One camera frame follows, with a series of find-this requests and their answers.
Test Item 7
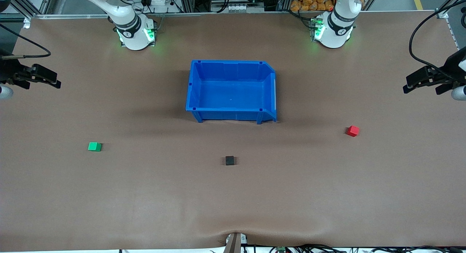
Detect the bag of orange items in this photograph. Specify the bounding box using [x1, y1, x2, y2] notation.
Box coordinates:
[290, 0, 335, 12]

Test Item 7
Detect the brown table mat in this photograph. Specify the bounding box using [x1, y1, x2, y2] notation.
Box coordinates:
[0, 11, 466, 252]

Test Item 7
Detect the blue plastic storage bin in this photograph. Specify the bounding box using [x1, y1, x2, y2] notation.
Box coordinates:
[185, 60, 277, 124]

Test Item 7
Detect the metal table clamp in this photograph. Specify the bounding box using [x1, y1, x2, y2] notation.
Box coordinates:
[224, 232, 248, 253]

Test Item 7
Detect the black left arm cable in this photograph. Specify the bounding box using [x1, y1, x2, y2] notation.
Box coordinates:
[408, 7, 466, 82]

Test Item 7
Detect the aluminium frame post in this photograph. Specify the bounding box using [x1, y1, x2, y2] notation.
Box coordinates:
[10, 0, 55, 17]
[435, 0, 466, 19]

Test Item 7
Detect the aluminium table edge rail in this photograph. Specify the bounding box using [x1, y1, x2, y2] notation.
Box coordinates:
[32, 11, 314, 19]

